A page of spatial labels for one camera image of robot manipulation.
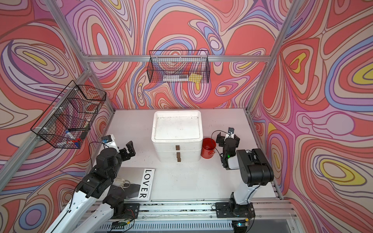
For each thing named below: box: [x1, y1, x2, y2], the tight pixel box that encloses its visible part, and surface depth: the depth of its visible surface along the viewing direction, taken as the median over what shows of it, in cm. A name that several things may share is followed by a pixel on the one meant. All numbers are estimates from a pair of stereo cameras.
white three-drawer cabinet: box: [151, 110, 204, 163], surface depth 80 cm
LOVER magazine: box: [108, 166, 156, 201], surface depth 79 cm
